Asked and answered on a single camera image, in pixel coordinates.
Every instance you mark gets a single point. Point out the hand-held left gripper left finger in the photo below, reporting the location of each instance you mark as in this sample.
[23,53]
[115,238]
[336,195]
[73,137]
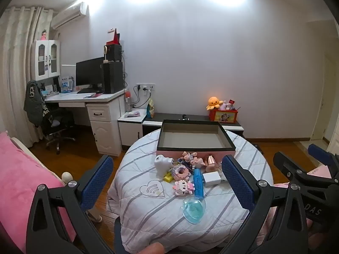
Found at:
[96,182]

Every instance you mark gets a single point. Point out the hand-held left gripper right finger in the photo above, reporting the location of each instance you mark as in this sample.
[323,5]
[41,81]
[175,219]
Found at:
[237,182]

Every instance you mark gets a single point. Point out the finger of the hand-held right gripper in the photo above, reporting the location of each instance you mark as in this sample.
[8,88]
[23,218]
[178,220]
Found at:
[288,165]
[321,155]

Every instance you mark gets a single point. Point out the white charger cube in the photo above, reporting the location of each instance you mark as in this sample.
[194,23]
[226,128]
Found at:
[211,179]

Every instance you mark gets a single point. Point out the rose gold metal cup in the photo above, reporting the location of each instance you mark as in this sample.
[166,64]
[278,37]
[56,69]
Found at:
[212,162]

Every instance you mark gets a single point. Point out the blue highlighter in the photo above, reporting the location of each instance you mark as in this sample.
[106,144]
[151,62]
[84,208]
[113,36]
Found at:
[198,184]

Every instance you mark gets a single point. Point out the clear blue heart-shaped case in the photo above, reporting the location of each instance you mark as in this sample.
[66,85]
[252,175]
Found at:
[194,210]

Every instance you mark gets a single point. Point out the pink cat building block toy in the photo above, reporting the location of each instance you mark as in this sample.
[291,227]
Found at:
[183,186]

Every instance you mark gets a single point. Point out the donut building block toy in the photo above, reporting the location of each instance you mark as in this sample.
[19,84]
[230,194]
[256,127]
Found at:
[180,173]

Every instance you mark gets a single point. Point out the dark blue small carton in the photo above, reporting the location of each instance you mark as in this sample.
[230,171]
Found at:
[181,161]

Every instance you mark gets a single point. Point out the pink box with black rim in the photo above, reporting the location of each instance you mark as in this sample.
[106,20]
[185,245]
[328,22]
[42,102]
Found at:
[196,137]

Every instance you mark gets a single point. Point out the white plug adapter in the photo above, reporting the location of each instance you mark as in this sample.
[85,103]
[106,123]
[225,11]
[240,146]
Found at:
[162,166]

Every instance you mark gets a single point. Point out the yellow highlighter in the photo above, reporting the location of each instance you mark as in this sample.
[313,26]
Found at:
[167,177]

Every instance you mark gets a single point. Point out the pink floral cloth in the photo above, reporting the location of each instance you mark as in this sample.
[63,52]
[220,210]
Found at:
[319,172]

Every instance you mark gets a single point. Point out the white bedpost knob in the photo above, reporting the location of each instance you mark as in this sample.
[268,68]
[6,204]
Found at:
[66,177]

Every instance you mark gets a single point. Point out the white slipper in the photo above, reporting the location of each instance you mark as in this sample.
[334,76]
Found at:
[94,215]

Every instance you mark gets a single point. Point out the pink pig plush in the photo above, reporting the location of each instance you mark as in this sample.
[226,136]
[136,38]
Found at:
[198,162]

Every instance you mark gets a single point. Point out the white desk with drawers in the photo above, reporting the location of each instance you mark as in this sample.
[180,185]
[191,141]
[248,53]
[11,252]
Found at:
[106,135]

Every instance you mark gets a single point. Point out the white door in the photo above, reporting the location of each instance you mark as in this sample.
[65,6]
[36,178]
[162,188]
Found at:
[324,105]

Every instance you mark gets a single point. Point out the pig plush in blue dress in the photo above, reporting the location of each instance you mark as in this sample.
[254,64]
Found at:
[188,157]

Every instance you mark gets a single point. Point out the red toy box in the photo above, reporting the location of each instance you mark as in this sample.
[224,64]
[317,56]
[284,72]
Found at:
[223,116]

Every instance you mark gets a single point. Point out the black office chair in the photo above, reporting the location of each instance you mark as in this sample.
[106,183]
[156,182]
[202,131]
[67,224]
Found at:
[59,123]

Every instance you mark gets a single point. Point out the pink blanket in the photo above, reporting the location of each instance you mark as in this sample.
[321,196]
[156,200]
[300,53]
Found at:
[23,169]

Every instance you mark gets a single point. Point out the pink plush toy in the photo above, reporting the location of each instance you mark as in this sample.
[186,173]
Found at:
[223,106]

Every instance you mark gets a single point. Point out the orange octopus plush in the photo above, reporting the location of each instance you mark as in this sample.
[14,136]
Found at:
[214,102]

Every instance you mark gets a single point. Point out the water bottle with red cap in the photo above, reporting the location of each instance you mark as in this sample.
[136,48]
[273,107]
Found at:
[128,102]

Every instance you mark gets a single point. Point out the snack bag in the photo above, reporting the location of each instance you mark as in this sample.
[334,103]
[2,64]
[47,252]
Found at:
[150,109]

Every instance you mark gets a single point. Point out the black low bench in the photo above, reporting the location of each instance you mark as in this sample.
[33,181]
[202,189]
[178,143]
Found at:
[172,116]

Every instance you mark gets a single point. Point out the blue tissue pack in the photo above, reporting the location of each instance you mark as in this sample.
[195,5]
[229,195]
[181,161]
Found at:
[66,86]

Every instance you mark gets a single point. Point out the grey jacket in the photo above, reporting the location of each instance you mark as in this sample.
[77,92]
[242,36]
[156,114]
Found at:
[33,103]

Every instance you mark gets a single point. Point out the black computer tower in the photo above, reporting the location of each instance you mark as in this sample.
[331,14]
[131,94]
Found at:
[114,78]

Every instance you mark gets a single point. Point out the black computer monitor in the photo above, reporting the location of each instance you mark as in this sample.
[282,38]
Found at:
[90,71]

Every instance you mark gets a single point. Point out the black speaker box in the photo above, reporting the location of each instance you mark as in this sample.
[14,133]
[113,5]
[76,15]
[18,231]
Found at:
[115,53]

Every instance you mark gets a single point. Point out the small beige stand fan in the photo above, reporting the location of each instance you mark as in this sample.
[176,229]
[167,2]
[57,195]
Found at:
[106,50]

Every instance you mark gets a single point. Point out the white glass-door cabinet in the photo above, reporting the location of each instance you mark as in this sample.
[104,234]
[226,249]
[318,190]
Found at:
[45,58]

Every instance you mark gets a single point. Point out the red triangular box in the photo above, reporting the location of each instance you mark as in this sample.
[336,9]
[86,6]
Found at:
[114,38]

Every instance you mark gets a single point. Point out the cream curtain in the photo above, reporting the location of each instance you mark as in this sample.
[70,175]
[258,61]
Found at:
[16,58]

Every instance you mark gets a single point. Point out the small pink doll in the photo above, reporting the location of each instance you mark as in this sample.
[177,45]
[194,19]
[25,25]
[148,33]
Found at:
[44,35]

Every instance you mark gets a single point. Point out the white air conditioner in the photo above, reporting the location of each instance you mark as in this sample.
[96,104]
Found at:
[68,16]

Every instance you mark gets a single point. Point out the white wall power outlet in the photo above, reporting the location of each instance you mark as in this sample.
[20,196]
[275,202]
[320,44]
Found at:
[145,86]

